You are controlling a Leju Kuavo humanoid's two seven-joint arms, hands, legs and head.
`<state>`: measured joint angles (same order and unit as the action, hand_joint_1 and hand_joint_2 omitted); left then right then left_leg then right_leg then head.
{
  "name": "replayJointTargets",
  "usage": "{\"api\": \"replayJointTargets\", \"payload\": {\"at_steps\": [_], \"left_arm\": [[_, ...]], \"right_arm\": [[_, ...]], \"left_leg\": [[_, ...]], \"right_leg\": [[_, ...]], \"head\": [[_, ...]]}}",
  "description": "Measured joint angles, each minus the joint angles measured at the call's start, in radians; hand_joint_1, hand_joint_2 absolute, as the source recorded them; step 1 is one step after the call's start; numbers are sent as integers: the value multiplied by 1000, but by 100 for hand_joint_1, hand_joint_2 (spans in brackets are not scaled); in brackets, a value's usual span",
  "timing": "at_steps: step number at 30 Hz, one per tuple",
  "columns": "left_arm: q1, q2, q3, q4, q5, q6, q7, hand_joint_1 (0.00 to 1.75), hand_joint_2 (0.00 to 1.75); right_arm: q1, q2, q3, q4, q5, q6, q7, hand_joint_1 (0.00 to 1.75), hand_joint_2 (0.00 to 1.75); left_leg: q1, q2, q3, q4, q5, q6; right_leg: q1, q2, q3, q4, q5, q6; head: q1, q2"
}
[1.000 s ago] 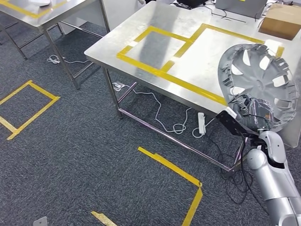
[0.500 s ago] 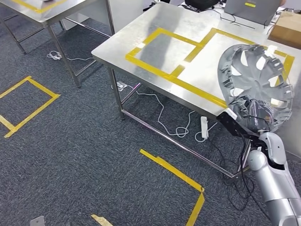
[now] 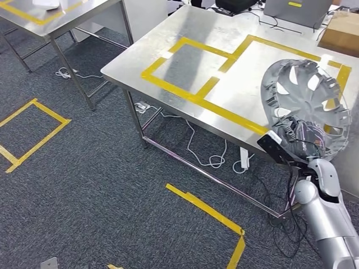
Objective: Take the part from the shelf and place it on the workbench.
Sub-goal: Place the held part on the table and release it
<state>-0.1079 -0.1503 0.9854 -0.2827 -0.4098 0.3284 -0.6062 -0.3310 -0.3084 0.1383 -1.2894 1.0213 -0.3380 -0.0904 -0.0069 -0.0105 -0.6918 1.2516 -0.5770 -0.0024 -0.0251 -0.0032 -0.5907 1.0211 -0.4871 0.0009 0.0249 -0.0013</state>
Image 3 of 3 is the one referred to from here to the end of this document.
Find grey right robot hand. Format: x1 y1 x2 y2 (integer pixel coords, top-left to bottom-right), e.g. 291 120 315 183
273 115 327 164

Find silver wheel hubcap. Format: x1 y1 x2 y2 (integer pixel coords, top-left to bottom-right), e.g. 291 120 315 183
260 58 351 163

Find steel workbench table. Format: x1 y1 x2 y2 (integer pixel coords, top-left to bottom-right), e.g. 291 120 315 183
0 0 135 112
101 4 359 224

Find white plastic part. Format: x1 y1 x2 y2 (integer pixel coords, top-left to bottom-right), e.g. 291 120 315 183
32 0 61 11

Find white power strip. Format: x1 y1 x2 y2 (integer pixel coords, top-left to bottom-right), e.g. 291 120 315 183
240 147 250 171

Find brown cardboard box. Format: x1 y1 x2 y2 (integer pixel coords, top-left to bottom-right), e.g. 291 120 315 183
317 11 359 58

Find grey laptop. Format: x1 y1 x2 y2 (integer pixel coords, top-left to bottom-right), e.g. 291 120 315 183
263 0 333 30

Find floor power socket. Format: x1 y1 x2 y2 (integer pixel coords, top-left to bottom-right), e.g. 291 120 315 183
134 101 150 114

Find white cabinet panel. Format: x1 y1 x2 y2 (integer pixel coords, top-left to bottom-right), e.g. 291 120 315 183
71 0 169 43

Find dark robot foot plate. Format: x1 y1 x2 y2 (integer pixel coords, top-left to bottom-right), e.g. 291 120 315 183
40 257 59 269

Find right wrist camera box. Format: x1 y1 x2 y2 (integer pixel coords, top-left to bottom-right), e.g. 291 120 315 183
256 129 302 166

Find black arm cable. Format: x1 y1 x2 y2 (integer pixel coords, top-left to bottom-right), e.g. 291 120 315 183
286 161 309 238

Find black floor cables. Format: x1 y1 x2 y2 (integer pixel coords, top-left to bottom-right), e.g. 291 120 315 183
252 167 320 261

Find thin black table cable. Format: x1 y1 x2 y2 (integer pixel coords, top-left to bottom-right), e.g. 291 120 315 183
207 6 304 35

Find white power cable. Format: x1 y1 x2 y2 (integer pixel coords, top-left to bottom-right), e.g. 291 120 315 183
149 105 255 174

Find coiled white cable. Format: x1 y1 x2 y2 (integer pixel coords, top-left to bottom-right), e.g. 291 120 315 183
54 67 104 80

